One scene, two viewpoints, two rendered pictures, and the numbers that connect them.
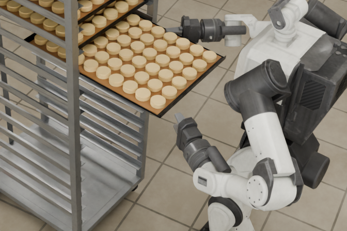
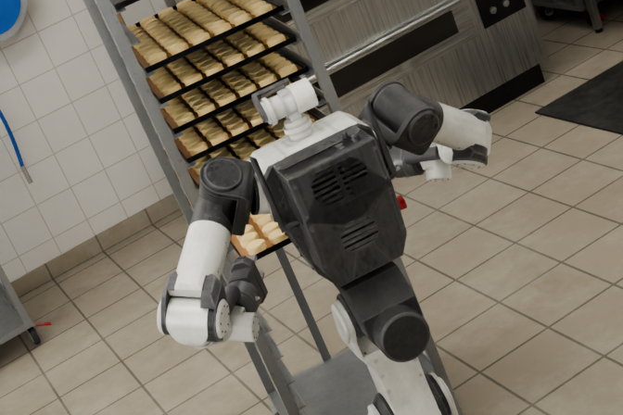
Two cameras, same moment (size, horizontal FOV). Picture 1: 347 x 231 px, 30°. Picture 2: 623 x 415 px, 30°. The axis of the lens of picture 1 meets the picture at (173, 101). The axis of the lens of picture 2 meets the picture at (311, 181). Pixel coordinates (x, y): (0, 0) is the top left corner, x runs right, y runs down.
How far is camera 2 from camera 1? 2.11 m
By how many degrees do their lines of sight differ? 46
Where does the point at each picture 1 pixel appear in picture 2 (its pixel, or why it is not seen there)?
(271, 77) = (204, 175)
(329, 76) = (291, 173)
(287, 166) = (189, 282)
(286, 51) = (283, 150)
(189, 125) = (238, 266)
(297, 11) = (288, 96)
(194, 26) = not seen: hidden behind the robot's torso
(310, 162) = (379, 317)
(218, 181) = not seen: hidden behind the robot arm
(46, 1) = (185, 138)
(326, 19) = (390, 108)
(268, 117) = (197, 226)
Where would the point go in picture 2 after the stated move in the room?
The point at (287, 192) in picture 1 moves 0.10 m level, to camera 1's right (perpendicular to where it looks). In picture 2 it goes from (192, 317) to (225, 321)
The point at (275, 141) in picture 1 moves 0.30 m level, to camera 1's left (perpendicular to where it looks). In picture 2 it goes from (189, 252) to (104, 245)
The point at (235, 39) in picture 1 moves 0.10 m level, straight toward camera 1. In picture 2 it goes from (432, 169) to (407, 189)
